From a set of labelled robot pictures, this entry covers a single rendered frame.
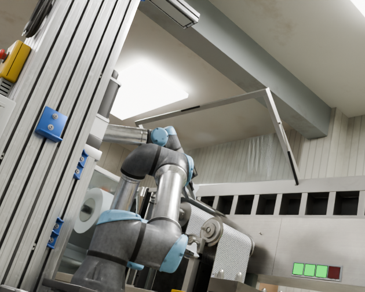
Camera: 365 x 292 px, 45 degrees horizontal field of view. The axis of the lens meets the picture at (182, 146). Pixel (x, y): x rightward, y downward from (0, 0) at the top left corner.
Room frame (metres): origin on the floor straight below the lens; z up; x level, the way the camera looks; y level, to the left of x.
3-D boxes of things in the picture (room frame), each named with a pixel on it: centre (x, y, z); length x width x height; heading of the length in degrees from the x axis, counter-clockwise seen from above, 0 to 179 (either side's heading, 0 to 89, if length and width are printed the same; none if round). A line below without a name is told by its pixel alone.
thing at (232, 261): (2.13, -0.38, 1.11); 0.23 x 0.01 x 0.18; 129
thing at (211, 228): (2.10, -0.24, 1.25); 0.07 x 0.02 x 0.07; 39
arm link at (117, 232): (1.28, 0.11, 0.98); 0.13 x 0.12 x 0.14; 98
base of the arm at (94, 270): (1.28, 0.12, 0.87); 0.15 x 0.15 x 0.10
